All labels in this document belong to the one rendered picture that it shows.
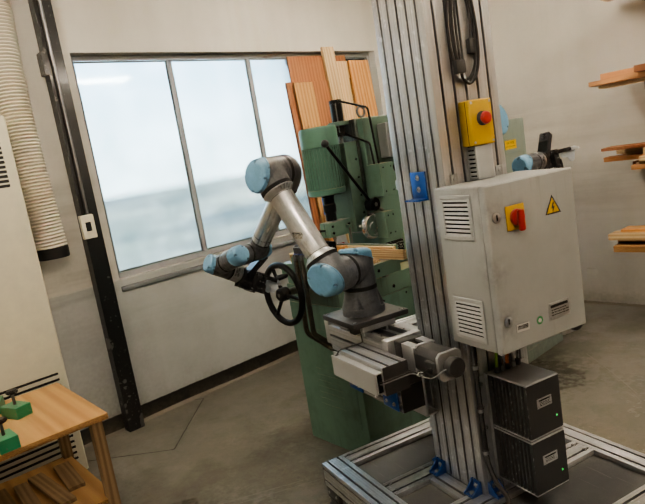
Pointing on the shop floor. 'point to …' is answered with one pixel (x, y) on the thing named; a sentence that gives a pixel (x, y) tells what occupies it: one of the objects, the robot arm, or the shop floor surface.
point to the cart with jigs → (12, 443)
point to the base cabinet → (337, 394)
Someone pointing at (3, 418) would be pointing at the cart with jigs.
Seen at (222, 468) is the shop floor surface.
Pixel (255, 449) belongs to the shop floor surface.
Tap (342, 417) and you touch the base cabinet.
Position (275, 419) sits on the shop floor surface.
